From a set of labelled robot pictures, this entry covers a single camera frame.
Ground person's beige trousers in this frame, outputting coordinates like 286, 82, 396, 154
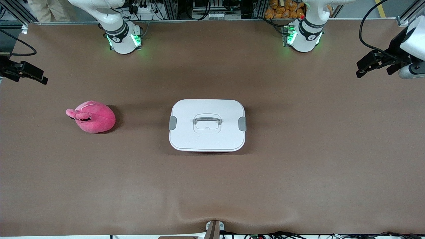
27, 0, 70, 22

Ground bag of orange snacks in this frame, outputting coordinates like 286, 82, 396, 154
265, 0, 307, 19

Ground brown camera mount post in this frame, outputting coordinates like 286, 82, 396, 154
205, 220, 225, 239

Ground aluminium frame rail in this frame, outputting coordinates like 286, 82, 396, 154
0, 0, 30, 34
397, 0, 425, 26

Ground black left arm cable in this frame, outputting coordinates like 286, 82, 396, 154
359, 0, 404, 60

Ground grey lid handle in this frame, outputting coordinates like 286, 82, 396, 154
194, 114, 222, 126

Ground aluminium frame post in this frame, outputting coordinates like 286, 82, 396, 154
254, 0, 268, 19
164, 0, 178, 20

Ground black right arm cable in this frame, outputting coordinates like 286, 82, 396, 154
0, 29, 37, 56

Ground white power strip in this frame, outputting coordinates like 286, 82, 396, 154
128, 3, 160, 20

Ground pink plush flamingo toy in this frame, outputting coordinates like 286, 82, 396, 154
65, 100, 116, 134

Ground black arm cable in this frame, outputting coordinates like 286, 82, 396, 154
359, 0, 404, 60
0, 29, 37, 56

